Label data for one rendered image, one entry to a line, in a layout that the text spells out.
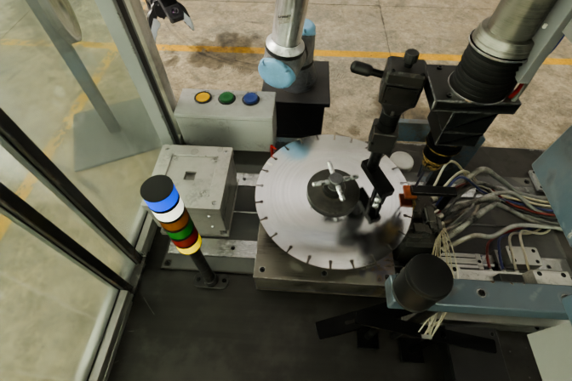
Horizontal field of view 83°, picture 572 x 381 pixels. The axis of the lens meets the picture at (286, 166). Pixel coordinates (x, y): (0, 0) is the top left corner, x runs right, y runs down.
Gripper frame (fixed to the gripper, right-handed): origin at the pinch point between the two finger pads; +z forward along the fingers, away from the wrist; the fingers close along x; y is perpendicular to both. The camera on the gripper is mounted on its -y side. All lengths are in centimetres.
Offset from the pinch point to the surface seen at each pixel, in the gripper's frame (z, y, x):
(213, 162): 1, -53, 14
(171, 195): -24, -75, 27
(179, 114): 1.4, -32.6, 13.7
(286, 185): -4, -72, 5
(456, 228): -1, -100, -18
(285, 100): 16.3, -31.9, -23.1
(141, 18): -24.2, -27.7, 13.1
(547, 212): 15, -110, -54
